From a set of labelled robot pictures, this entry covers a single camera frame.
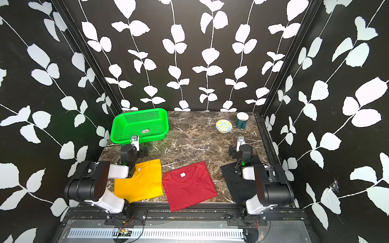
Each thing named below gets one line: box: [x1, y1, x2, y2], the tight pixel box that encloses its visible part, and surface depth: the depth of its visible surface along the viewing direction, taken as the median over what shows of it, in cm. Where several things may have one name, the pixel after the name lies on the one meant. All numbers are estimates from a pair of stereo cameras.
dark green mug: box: [235, 111, 250, 130], surface depth 107 cm
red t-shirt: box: [162, 161, 218, 213], surface depth 85 cm
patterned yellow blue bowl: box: [215, 118, 233, 134], surface depth 113 cm
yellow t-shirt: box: [114, 158, 164, 204], surface depth 85 cm
